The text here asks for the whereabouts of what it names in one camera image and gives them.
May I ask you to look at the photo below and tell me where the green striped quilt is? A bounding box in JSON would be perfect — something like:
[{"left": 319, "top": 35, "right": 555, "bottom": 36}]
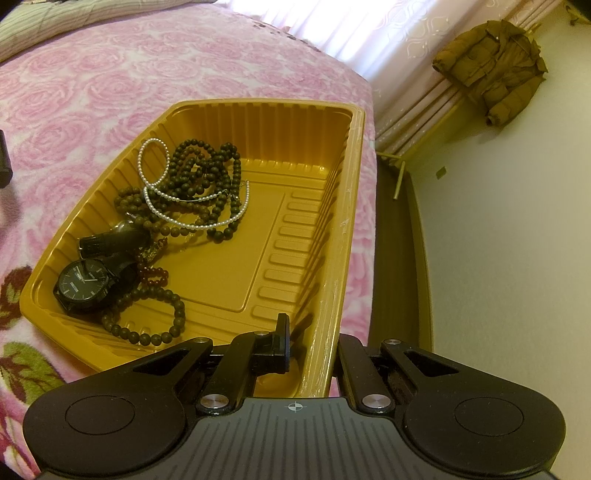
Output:
[{"left": 0, "top": 0, "right": 218, "bottom": 63}]

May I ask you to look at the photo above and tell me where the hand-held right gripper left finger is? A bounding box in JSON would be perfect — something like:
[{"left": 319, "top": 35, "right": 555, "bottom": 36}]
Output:
[{"left": 133, "top": 313, "right": 291, "bottom": 415}]

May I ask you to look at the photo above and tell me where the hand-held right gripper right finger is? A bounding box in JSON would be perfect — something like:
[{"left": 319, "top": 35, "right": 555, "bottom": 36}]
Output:
[{"left": 337, "top": 333, "right": 462, "bottom": 411}]

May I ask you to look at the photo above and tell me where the dark wooden bed frame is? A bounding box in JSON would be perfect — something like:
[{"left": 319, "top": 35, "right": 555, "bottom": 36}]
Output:
[{"left": 332, "top": 152, "right": 435, "bottom": 398}]

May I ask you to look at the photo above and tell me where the light wooden stick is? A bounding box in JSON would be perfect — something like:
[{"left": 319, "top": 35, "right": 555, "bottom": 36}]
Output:
[{"left": 376, "top": 150, "right": 407, "bottom": 200}]

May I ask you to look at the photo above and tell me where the white pearl necklace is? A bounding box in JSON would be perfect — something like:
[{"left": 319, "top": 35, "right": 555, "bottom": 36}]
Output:
[{"left": 137, "top": 137, "right": 251, "bottom": 229}]

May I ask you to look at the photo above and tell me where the pink patterned drape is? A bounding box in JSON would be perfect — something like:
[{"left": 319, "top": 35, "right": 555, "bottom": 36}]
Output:
[{"left": 374, "top": 14, "right": 546, "bottom": 160}]

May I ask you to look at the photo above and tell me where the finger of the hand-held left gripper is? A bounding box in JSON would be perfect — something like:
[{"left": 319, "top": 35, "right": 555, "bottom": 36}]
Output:
[{"left": 0, "top": 129, "right": 13, "bottom": 188}]

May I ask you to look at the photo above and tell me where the white sheer curtain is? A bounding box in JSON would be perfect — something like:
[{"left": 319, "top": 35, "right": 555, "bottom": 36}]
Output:
[{"left": 217, "top": 0, "right": 513, "bottom": 88}]

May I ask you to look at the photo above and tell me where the olive padded jacket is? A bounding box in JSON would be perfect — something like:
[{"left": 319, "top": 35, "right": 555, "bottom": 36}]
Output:
[{"left": 433, "top": 19, "right": 549, "bottom": 126}]

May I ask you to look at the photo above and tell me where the black wristwatch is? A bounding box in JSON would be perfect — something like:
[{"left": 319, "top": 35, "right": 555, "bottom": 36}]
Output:
[{"left": 53, "top": 249, "right": 148, "bottom": 315}]

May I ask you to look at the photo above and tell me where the pink floral blanket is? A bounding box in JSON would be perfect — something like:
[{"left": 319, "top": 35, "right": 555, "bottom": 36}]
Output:
[{"left": 0, "top": 0, "right": 379, "bottom": 462}]

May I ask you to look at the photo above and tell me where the dark wooden bead necklace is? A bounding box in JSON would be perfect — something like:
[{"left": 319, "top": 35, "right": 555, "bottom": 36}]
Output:
[{"left": 115, "top": 141, "right": 245, "bottom": 243}]

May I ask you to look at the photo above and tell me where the brown bead bracelet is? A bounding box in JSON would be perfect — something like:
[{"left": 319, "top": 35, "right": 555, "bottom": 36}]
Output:
[{"left": 100, "top": 288, "right": 186, "bottom": 347}]

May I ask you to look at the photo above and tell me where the yellow plastic tray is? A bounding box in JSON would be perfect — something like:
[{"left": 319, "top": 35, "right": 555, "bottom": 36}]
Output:
[{"left": 19, "top": 97, "right": 367, "bottom": 398}]

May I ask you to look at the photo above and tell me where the dark red bead bracelet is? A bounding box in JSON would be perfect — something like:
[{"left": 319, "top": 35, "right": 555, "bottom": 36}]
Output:
[{"left": 136, "top": 261, "right": 171, "bottom": 287}]

